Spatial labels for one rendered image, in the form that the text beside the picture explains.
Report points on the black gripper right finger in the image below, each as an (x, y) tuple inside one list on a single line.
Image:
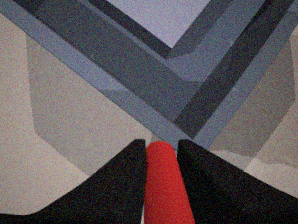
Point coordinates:
[(220, 193)]

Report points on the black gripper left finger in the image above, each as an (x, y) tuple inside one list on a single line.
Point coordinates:
[(113, 195)]

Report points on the red peg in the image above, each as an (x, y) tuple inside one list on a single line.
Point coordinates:
[(165, 197)]

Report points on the grey open box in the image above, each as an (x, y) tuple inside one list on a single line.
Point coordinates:
[(192, 94)]

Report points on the grey square plate with hole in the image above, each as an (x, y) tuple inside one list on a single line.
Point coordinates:
[(160, 24)]

